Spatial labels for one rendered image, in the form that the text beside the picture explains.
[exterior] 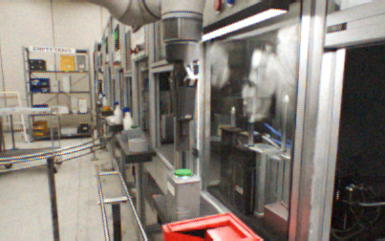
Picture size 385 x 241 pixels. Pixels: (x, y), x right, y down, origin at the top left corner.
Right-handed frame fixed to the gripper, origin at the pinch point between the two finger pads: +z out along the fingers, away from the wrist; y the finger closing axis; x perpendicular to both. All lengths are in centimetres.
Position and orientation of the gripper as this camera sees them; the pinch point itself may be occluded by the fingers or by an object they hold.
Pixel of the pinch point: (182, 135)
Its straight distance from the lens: 63.0
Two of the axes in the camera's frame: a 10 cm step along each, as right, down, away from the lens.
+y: -3.5, -1.4, 9.2
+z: 0.0, 9.9, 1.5
